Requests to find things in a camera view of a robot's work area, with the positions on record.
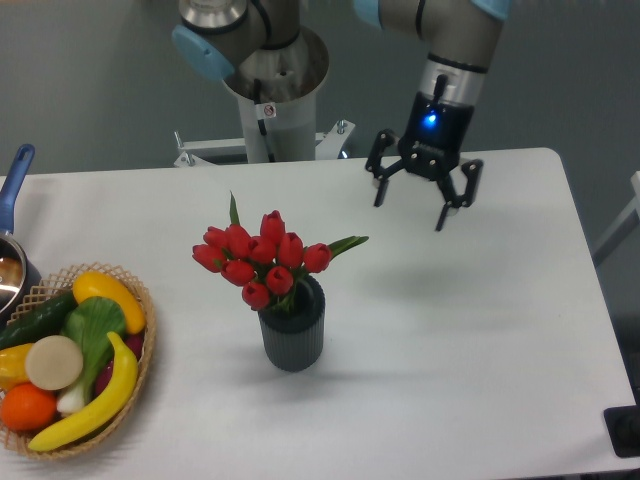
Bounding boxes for red tulip bouquet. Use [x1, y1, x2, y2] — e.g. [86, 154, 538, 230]
[192, 197, 368, 316]

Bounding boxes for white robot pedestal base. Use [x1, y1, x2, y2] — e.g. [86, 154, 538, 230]
[174, 92, 356, 167]

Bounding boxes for black device at table edge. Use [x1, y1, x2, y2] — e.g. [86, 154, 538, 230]
[603, 405, 639, 458]

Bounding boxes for purple red vegetable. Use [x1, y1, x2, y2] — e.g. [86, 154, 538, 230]
[94, 333, 144, 397]

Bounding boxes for yellow squash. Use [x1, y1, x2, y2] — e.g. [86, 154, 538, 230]
[72, 271, 146, 335]

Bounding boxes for orange fruit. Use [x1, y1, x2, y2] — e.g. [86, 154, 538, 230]
[1, 383, 57, 431]

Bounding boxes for blue handled saucepan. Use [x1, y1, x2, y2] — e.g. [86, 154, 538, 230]
[1, 144, 41, 329]

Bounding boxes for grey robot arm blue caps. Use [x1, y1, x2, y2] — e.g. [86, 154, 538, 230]
[172, 1, 510, 215]

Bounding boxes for woven wicker basket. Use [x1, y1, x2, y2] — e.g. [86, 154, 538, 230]
[1, 262, 157, 460]

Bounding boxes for beige round disc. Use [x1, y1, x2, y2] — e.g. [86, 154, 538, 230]
[25, 335, 84, 391]

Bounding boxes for green bok choy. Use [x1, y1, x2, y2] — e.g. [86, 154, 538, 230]
[57, 296, 126, 417]

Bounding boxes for yellow banana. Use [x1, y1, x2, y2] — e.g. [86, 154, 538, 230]
[27, 332, 138, 452]

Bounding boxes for yellow bell pepper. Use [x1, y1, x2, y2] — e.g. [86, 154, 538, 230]
[0, 343, 33, 392]

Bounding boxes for green cucumber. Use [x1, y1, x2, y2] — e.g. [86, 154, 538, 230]
[1, 291, 78, 350]

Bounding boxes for white frame at right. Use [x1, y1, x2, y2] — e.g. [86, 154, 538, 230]
[592, 171, 639, 267]

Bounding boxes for dark grey ribbed vase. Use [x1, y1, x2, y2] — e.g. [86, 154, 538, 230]
[258, 276, 326, 372]

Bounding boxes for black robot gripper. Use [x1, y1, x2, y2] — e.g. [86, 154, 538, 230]
[365, 92, 483, 232]

